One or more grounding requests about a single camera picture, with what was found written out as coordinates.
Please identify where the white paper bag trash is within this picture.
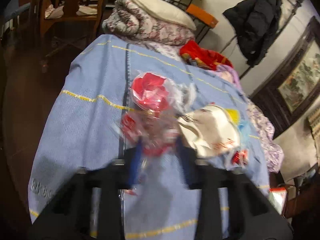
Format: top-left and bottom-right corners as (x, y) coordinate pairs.
(177, 104), (250, 170)

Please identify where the clear bag with red trash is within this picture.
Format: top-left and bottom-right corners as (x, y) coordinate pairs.
(113, 72), (196, 156)

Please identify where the blue checked bed blanket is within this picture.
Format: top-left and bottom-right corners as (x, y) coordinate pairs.
(28, 33), (271, 240)

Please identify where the purple floral quilt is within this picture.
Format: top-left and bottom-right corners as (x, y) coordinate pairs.
(246, 99), (284, 173)

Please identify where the lilac garment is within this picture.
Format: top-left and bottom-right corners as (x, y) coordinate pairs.
(206, 64), (242, 91)

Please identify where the red patterned cloth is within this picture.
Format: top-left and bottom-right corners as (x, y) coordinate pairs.
(179, 40), (233, 71)

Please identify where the dark framed landscape painting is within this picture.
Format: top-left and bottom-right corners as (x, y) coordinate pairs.
(250, 16), (319, 138)

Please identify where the orange box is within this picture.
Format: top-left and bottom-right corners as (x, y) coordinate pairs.
(186, 4), (219, 28)

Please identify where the white pillow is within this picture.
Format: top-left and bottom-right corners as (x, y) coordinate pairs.
(131, 0), (196, 31)

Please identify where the red floral folded quilt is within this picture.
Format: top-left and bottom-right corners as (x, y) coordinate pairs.
(102, 0), (195, 46)

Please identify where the black hanging jacket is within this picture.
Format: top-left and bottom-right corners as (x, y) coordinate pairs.
(223, 0), (282, 66)

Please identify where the wooden chair by bed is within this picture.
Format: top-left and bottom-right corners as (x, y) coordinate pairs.
(39, 0), (107, 59)

